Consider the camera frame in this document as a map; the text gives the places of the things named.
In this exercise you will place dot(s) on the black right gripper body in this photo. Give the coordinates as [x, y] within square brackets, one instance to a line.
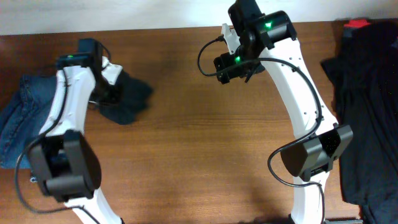
[226, 61]

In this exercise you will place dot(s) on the pile of black clothes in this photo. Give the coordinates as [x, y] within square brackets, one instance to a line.
[364, 76]

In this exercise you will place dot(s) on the black t-shirt with white logo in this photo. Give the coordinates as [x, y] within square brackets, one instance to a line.
[134, 96]

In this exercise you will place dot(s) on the red object at corner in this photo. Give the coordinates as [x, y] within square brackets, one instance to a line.
[356, 24]

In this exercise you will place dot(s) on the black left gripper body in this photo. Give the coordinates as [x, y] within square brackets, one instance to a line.
[107, 94]

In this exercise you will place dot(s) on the folded blue denim jeans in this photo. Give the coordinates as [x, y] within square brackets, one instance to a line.
[24, 116]

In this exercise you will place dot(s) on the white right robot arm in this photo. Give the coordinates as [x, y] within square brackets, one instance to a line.
[260, 42]

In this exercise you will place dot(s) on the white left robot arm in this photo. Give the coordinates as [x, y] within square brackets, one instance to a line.
[61, 159]

